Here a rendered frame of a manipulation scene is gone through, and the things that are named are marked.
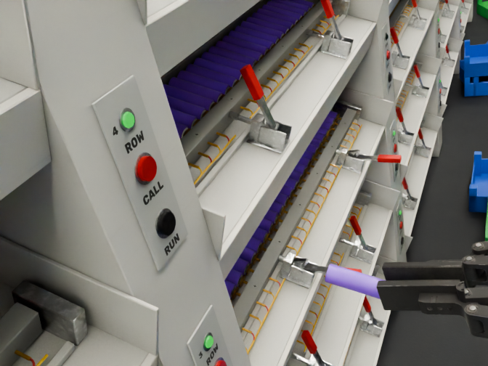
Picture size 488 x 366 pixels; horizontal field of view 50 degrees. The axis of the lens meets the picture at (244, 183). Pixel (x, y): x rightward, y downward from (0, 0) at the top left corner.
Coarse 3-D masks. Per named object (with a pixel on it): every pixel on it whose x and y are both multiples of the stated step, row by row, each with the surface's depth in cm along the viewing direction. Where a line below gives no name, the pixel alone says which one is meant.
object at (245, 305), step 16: (352, 112) 94; (336, 128) 89; (336, 144) 85; (352, 144) 89; (320, 160) 81; (320, 176) 78; (336, 176) 81; (304, 192) 75; (304, 208) 72; (320, 208) 75; (288, 224) 69; (272, 240) 67; (288, 240) 68; (304, 240) 70; (272, 256) 65; (256, 272) 62; (272, 272) 65; (256, 288) 60; (240, 304) 58; (272, 304) 61; (240, 320) 57; (256, 336) 57
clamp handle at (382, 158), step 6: (354, 156) 84; (360, 156) 84; (366, 156) 83; (372, 156) 83; (378, 156) 82; (384, 156) 82; (390, 156) 81; (396, 156) 81; (384, 162) 82; (390, 162) 81; (396, 162) 81
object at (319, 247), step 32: (352, 96) 96; (384, 128) 96; (352, 192) 80; (320, 224) 74; (320, 256) 69; (288, 288) 64; (256, 320) 60; (288, 320) 60; (256, 352) 57; (288, 352) 57
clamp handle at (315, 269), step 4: (308, 260) 64; (304, 264) 64; (308, 264) 64; (304, 268) 64; (308, 268) 64; (312, 268) 64; (316, 268) 64; (320, 268) 63; (324, 268) 63; (348, 268) 62; (316, 272) 63; (320, 272) 63; (324, 272) 63
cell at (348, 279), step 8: (328, 272) 49; (336, 272) 49; (344, 272) 49; (352, 272) 49; (360, 272) 49; (328, 280) 49; (336, 280) 49; (344, 280) 49; (352, 280) 48; (360, 280) 48; (368, 280) 48; (376, 280) 48; (352, 288) 49; (360, 288) 48; (368, 288) 48; (376, 288) 48; (376, 296) 48
